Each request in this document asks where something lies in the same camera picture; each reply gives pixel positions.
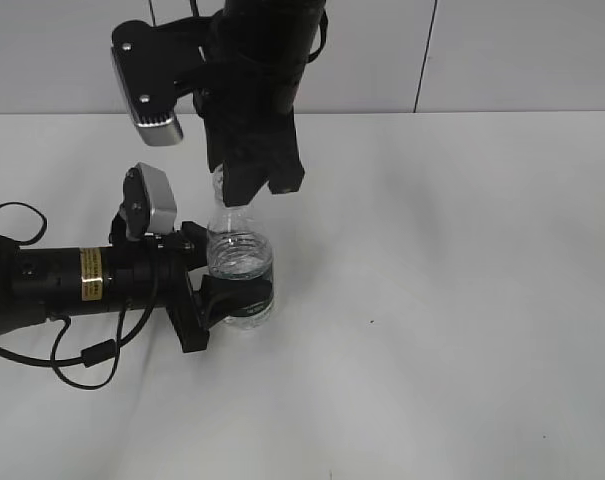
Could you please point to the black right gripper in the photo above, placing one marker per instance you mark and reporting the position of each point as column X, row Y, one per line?
column 249, row 112

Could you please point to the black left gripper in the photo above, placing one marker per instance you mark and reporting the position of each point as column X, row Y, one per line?
column 243, row 303

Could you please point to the clear cestbon water bottle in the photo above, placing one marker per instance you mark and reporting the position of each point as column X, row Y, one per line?
column 238, row 248

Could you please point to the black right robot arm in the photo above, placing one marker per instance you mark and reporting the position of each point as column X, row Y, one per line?
column 317, row 24

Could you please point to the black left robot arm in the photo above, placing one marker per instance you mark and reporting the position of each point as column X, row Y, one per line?
column 38, row 284

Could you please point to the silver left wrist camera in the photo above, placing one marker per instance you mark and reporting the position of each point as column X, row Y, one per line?
column 148, row 205

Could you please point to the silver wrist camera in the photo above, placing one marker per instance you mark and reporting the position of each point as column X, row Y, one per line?
column 145, row 67
column 148, row 205

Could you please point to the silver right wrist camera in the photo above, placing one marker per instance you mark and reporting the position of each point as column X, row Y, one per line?
column 145, row 67

